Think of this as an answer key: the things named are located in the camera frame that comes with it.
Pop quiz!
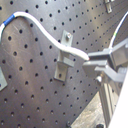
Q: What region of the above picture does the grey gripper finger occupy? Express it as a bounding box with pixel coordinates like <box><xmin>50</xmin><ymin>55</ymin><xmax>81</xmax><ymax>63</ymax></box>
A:
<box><xmin>83</xmin><ymin>60</ymin><xmax>124</xmax><ymax>82</ymax></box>
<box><xmin>88</xmin><ymin>48</ymin><xmax>113</xmax><ymax>62</ymax></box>

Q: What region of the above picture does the white cable with blue band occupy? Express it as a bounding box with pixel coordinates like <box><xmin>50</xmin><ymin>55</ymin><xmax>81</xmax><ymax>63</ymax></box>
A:
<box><xmin>0</xmin><ymin>11</ymin><xmax>91</xmax><ymax>62</ymax></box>

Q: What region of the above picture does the black perforated breadboard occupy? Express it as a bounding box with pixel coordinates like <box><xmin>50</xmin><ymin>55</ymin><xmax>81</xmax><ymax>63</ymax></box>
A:
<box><xmin>0</xmin><ymin>0</ymin><xmax>128</xmax><ymax>128</ymax></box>

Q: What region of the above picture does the aluminium extrusion frame post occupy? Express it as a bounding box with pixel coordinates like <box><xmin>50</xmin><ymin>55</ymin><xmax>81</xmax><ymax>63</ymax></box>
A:
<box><xmin>96</xmin><ymin>75</ymin><xmax>122</xmax><ymax>126</ymax></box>

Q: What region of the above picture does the thin white-green wire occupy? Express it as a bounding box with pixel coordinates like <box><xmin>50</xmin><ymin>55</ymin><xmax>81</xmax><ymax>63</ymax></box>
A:
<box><xmin>110</xmin><ymin>11</ymin><xmax>128</xmax><ymax>48</ymax></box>

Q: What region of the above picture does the grey metal cable clip bracket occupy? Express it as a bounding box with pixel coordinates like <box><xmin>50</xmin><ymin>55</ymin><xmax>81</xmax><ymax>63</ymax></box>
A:
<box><xmin>54</xmin><ymin>31</ymin><xmax>74</xmax><ymax>81</ymax></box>

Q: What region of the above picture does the metal bracket at top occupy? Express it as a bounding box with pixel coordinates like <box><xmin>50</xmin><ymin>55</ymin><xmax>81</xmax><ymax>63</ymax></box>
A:
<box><xmin>104</xmin><ymin>0</ymin><xmax>114</xmax><ymax>14</ymax></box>

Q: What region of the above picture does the metal bracket at left edge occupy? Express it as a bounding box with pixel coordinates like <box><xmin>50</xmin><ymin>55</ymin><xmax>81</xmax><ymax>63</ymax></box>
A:
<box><xmin>0</xmin><ymin>68</ymin><xmax>7</xmax><ymax>91</ymax></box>

